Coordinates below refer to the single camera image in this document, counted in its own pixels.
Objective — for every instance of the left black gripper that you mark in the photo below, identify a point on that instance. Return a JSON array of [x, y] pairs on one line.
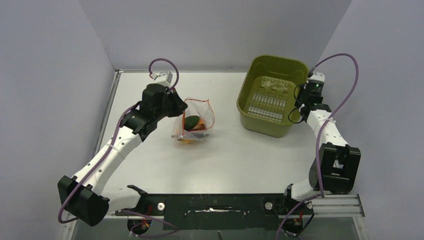
[[180, 106]]

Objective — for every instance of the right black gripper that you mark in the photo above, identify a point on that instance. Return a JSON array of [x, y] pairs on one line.
[[302, 88]]

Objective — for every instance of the dark green toy avocado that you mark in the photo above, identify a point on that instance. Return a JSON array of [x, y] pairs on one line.
[[190, 122]]

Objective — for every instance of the clear zip top bag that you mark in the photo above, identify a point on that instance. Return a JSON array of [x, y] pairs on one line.
[[203, 109]]

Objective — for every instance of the yellow toy bell pepper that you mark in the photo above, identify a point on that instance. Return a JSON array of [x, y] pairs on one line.
[[198, 133]]

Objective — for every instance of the olive green plastic basket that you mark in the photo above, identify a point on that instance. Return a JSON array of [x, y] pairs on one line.
[[266, 99]]

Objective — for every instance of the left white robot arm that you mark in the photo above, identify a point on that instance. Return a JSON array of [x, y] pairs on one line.
[[82, 195]]

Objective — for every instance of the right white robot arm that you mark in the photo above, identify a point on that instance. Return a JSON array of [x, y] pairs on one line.
[[336, 162]]

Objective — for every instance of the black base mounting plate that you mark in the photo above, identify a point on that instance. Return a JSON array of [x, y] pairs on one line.
[[237, 211]]

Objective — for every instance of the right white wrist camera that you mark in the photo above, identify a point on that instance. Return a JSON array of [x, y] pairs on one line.
[[316, 77]]

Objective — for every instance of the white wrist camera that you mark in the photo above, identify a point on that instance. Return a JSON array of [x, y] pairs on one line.
[[316, 77], [164, 78]]

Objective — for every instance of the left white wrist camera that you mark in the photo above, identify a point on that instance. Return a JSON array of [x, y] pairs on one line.
[[164, 78]]

